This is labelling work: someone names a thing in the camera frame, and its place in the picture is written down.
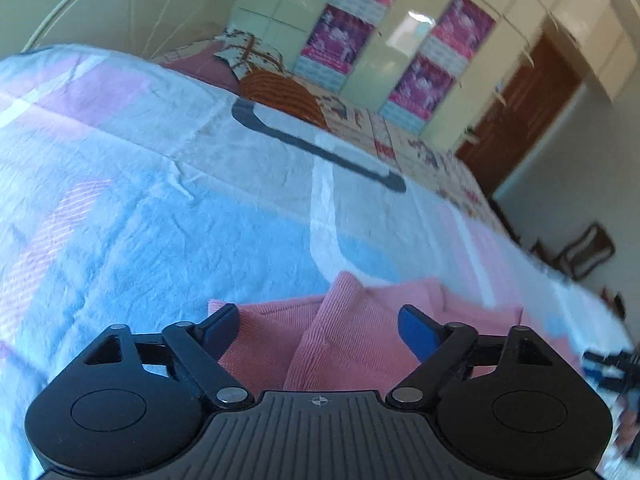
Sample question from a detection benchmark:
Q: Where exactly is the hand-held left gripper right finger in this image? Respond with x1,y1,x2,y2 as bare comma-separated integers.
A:
385,304,549,407

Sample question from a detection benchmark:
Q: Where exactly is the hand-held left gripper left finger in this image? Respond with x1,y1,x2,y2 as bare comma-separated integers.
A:
81,304,257,408

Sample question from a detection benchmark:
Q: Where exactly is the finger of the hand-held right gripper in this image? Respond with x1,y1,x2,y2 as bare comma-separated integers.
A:
581,344,640,392

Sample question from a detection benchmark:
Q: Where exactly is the pink sweater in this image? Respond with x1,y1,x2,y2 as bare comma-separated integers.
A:
207,271,587,392

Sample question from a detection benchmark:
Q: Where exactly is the dark wooden chair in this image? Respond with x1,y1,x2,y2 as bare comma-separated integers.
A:
530,222,617,282

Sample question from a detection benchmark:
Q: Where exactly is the blue patterned bed sheet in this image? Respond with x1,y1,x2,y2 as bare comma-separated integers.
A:
0,44,637,480

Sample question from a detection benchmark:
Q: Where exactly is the patterned quilt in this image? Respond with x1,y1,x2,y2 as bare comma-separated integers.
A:
320,94,497,217

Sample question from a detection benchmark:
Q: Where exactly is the orange cushion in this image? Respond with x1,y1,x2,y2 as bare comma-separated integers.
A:
236,67,327,129

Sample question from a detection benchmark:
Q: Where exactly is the brown wooden door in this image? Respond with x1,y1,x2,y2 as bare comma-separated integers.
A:
454,35,584,197

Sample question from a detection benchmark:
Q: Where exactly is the patterned pillow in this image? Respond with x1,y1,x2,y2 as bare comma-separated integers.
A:
214,26,292,79

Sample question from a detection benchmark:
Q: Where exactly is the cream wardrobe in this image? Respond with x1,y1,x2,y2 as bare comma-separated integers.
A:
220,0,640,157

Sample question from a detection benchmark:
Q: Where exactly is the cream round headboard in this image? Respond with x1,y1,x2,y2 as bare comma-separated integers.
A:
20,0,242,57

